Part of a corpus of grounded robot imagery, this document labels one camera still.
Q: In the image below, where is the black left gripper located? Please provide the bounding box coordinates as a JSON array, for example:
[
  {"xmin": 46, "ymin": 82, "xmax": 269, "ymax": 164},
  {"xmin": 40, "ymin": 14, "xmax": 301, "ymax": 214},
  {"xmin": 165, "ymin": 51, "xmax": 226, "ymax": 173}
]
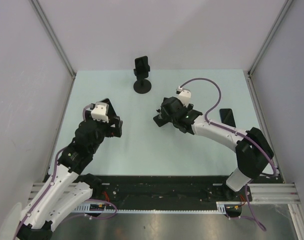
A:
[{"xmin": 85, "ymin": 110, "xmax": 122, "ymax": 154}]

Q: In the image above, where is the black folding phone stand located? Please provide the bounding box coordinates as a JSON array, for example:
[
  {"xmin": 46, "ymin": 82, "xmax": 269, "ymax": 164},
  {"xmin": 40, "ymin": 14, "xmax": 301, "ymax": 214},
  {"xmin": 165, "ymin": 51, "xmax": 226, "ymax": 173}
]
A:
[{"xmin": 153, "ymin": 107, "xmax": 172, "ymax": 127}]

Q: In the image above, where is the blue-edged smartphone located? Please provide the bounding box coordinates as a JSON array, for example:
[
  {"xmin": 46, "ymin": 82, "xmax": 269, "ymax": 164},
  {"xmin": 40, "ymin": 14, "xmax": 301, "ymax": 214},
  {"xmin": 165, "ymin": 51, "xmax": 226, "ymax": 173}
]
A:
[{"xmin": 219, "ymin": 108, "xmax": 236, "ymax": 128}]

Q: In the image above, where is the black pole phone stand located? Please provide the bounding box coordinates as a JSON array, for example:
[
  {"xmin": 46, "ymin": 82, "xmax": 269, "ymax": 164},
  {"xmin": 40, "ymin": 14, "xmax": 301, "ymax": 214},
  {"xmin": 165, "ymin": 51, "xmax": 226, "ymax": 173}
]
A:
[{"xmin": 133, "ymin": 67, "xmax": 152, "ymax": 94}]

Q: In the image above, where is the black smartphone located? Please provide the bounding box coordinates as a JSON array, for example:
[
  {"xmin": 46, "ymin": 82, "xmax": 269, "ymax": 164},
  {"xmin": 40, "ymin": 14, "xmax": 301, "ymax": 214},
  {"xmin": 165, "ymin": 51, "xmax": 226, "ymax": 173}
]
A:
[{"xmin": 134, "ymin": 56, "xmax": 150, "ymax": 71}]

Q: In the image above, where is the teal-edged smartphone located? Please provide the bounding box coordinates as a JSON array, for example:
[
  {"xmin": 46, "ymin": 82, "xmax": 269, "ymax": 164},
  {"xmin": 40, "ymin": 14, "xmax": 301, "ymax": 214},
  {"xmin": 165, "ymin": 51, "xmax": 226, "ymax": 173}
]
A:
[{"xmin": 101, "ymin": 98, "xmax": 117, "ymax": 118}]

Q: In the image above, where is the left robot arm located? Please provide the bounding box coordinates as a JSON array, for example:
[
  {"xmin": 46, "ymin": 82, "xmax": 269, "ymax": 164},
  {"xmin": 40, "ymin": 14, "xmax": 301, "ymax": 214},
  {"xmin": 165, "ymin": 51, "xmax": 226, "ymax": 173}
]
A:
[{"xmin": 14, "ymin": 114, "xmax": 122, "ymax": 240}]

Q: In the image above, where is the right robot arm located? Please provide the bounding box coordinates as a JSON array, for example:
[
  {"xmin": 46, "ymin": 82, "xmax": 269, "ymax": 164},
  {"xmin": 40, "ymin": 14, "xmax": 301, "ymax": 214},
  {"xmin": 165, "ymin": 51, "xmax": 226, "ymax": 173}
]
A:
[{"xmin": 153, "ymin": 97, "xmax": 274, "ymax": 201}]

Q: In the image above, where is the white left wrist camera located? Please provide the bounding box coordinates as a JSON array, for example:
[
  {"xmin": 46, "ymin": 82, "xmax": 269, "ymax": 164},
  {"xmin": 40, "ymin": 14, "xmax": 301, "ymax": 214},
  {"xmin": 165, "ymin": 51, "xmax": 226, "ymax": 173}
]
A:
[{"xmin": 91, "ymin": 101, "xmax": 109, "ymax": 123}]

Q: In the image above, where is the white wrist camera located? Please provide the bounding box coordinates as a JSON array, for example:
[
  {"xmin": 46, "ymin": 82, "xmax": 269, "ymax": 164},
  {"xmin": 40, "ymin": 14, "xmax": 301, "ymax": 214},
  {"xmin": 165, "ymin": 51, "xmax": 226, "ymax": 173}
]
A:
[
  {"xmin": 176, "ymin": 86, "xmax": 191, "ymax": 107},
  {"xmin": 91, "ymin": 101, "xmax": 109, "ymax": 123}
]

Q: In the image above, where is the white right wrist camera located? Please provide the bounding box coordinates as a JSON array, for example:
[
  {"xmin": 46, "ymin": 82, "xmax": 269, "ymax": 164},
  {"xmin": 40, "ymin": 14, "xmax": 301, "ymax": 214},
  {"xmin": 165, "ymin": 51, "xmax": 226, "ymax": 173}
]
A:
[{"xmin": 176, "ymin": 86, "xmax": 191, "ymax": 107}]

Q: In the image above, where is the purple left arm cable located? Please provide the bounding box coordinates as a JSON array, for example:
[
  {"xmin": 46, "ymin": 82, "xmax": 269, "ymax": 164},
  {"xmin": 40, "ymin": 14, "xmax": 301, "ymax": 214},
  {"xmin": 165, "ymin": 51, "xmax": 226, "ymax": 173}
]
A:
[{"xmin": 83, "ymin": 103, "xmax": 94, "ymax": 121}]

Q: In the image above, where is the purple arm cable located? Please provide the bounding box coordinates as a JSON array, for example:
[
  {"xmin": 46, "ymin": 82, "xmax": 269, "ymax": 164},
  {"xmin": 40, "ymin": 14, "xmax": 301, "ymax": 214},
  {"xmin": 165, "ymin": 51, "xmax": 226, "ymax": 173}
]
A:
[
  {"xmin": 83, "ymin": 103, "xmax": 94, "ymax": 121},
  {"xmin": 180, "ymin": 77, "xmax": 224, "ymax": 123}
]

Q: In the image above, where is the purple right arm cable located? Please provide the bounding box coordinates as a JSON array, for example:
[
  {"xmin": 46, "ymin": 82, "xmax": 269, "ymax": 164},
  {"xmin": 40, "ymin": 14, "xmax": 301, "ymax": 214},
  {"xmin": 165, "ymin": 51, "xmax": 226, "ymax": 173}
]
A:
[{"xmin": 180, "ymin": 77, "xmax": 224, "ymax": 123}]

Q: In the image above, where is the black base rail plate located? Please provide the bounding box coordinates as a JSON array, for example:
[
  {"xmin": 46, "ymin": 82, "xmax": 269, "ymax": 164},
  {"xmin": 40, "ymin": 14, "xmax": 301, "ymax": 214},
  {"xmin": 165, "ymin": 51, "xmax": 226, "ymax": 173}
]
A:
[{"xmin": 43, "ymin": 174, "xmax": 284, "ymax": 210}]

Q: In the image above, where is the white slotted cable duct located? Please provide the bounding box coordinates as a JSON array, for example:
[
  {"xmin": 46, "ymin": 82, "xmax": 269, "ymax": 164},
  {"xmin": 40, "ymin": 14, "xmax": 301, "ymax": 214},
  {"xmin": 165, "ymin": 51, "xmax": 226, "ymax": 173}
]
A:
[{"xmin": 72, "ymin": 202, "xmax": 242, "ymax": 215}]

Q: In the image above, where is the aluminium frame rail right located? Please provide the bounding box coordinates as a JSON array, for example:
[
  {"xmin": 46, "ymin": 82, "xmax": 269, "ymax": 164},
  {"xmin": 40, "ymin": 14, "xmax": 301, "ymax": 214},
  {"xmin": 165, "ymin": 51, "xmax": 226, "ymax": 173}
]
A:
[{"xmin": 216, "ymin": 183, "xmax": 299, "ymax": 205}]

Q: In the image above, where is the aluminium corner post left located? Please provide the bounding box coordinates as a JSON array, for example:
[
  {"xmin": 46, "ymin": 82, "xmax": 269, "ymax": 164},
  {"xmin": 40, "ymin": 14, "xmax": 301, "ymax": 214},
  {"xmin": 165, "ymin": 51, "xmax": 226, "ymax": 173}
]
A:
[{"xmin": 29, "ymin": 0, "xmax": 76, "ymax": 80}]

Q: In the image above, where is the aluminium corner post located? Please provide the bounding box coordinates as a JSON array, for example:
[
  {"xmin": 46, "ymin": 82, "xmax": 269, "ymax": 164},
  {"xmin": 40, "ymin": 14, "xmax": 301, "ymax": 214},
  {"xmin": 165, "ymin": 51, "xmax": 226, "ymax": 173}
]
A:
[
  {"xmin": 29, "ymin": 0, "xmax": 76, "ymax": 80},
  {"xmin": 247, "ymin": 0, "xmax": 296, "ymax": 77}
]

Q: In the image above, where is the aluminium corner post right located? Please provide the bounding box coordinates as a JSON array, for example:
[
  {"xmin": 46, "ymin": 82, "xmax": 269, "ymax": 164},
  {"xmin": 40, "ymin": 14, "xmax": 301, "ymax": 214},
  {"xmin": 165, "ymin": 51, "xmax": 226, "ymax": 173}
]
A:
[{"xmin": 247, "ymin": 0, "xmax": 296, "ymax": 77}]

